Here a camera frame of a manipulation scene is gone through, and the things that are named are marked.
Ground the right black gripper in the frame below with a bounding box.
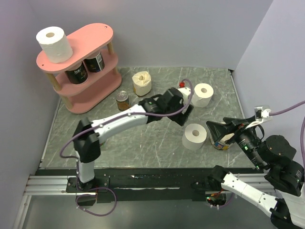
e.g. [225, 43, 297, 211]
[204, 114, 265, 168]

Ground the black paper roll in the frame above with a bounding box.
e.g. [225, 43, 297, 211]
[65, 62, 88, 84]

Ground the white paper roll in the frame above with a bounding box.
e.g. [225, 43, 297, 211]
[36, 26, 73, 63]
[182, 124, 207, 151]
[191, 83, 214, 108]

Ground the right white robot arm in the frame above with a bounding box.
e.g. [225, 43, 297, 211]
[204, 117, 305, 229]

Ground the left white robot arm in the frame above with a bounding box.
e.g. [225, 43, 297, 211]
[73, 87, 193, 192]

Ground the pink three-tier shelf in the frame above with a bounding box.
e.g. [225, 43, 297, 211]
[36, 23, 122, 114]

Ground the printed wrapped paper roll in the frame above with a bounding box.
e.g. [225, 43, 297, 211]
[210, 134, 234, 150]

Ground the beige wrapped paper roll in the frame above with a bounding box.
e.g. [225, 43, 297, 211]
[132, 71, 152, 97]

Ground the food tin can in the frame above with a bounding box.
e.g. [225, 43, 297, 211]
[116, 91, 130, 111]

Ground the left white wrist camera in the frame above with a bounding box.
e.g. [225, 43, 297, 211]
[178, 82, 191, 105]

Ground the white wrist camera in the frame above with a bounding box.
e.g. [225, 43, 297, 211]
[178, 82, 191, 105]
[246, 105, 272, 129]

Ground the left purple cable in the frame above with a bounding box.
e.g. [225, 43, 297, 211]
[59, 79, 194, 217]

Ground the purple cable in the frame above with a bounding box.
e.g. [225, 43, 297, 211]
[269, 100, 305, 167]
[59, 79, 194, 217]

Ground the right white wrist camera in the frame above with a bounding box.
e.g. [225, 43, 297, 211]
[246, 105, 272, 129]

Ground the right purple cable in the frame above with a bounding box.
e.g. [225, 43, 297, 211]
[269, 100, 305, 167]

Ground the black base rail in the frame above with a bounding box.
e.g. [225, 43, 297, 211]
[65, 168, 253, 204]

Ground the aluminium frame rail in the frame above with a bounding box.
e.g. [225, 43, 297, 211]
[11, 174, 72, 229]

